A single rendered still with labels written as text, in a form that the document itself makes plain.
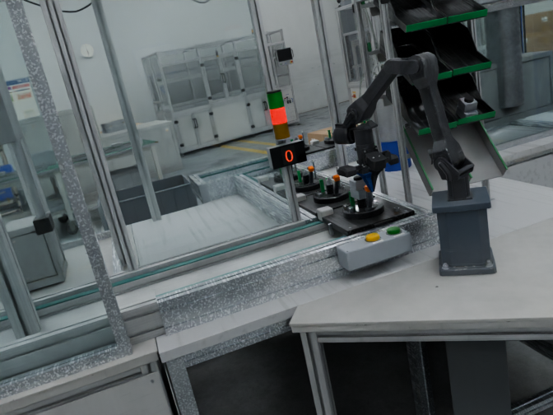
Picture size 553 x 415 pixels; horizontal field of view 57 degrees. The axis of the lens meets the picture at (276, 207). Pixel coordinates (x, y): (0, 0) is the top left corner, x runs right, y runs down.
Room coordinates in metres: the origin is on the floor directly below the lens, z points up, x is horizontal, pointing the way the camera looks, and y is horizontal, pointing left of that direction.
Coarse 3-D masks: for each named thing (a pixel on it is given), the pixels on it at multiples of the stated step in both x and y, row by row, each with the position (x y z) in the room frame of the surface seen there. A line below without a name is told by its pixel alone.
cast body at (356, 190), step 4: (356, 176) 1.63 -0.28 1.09; (352, 180) 1.62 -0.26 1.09; (356, 180) 1.61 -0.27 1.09; (360, 180) 1.61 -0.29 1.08; (352, 184) 1.62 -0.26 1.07; (356, 184) 1.60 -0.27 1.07; (360, 184) 1.61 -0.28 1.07; (364, 184) 1.61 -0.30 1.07; (352, 188) 1.62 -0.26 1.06; (356, 188) 1.60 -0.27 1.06; (360, 188) 1.61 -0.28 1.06; (352, 192) 1.63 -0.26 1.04; (356, 192) 1.60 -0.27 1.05; (360, 192) 1.59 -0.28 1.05; (364, 192) 1.59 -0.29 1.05; (352, 196) 1.63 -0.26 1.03; (356, 196) 1.60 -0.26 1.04; (360, 196) 1.59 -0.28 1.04; (364, 196) 1.59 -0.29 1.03
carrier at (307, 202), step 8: (320, 184) 1.91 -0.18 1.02; (328, 184) 1.86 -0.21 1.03; (320, 192) 1.92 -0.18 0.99; (328, 192) 1.86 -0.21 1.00; (344, 192) 1.85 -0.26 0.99; (304, 200) 1.91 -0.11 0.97; (312, 200) 1.89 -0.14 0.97; (320, 200) 1.82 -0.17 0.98; (328, 200) 1.80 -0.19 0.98; (336, 200) 1.80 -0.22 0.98; (344, 200) 1.80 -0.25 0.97; (304, 208) 1.82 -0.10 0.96; (312, 208) 1.79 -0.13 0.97; (336, 208) 1.74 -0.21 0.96
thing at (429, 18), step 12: (396, 0) 1.85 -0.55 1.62; (408, 0) 1.84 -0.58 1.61; (420, 0) 1.78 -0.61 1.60; (396, 12) 1.76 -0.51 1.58; (408, 12) 1.74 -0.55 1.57; (420, 12) 1.73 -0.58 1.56; (432, 12) 1.70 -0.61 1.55; (396, 24) 1.68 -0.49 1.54; (408, 24) 1.66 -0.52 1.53; (420, 24) 1.61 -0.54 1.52; (432, 24) 1.62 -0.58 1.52; (444, 24) 1.63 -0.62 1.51
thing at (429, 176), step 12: (408, 132) 1.78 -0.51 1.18; (408, 144) 1.72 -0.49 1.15; (420, 144) 1.74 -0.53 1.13; (432, 144) 1.74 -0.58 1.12; (420, 156) 1.70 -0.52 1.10; (420, 168) 1.64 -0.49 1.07; (432, 168) 1.67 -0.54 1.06; (432, 180) 1.63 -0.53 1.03; (444, 180) 1.63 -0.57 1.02; (432, 192) 1.60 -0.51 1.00
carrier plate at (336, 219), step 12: (384, 204) 1.66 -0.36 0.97; (396, 204) 1.63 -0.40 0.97; (336, 216) 1.64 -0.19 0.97; (384, 216) 1.54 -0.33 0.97; (396, 216) 1.52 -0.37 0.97; (408, 216) 1.54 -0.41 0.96; (336, 228) 1.56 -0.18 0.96; (348, 228) 1.50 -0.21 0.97; (360, 228) 1.49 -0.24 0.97; (372, 228) 1.50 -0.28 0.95
